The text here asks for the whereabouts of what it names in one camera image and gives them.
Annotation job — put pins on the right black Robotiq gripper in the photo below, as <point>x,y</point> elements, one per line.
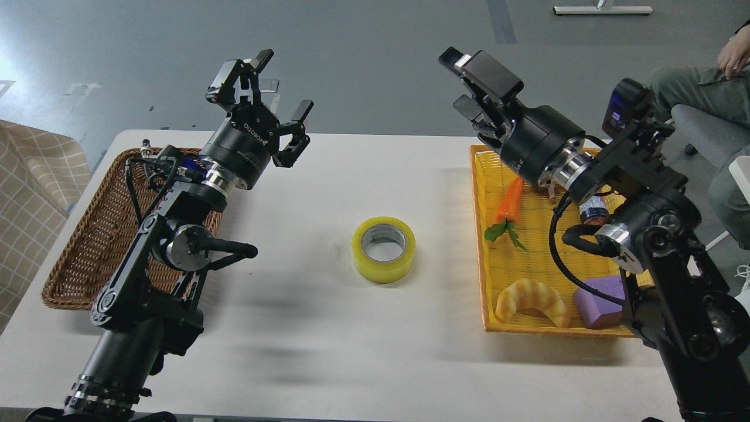
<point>543,145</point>

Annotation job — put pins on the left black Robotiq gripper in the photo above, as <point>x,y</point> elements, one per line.
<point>243,143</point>

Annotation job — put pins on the yellow tape roll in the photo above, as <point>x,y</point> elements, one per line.
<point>383,229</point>

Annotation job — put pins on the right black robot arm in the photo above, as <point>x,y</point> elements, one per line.
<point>676,300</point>

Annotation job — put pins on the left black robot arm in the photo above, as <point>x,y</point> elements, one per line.
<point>149,306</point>

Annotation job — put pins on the brown toy animal figure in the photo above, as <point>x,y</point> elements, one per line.
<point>549,192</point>

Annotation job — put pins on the orange toy carrot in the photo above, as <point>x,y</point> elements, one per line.
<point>507,216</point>

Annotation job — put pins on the yellow plastic basket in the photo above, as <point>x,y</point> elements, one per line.
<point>501,263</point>

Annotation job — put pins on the small blue white can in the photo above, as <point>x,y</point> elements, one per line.
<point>594,211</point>

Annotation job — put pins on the brown wicker basket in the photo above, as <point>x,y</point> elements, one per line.
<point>102,237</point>

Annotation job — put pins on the toy croissant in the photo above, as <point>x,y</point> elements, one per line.
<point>532,294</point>

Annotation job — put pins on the beige checkered cloth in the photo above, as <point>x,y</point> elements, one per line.
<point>43,175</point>

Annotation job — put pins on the purple foam cube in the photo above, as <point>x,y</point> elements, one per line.
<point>596,312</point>

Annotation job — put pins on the person in green trousers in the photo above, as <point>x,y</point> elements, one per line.
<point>722,90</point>

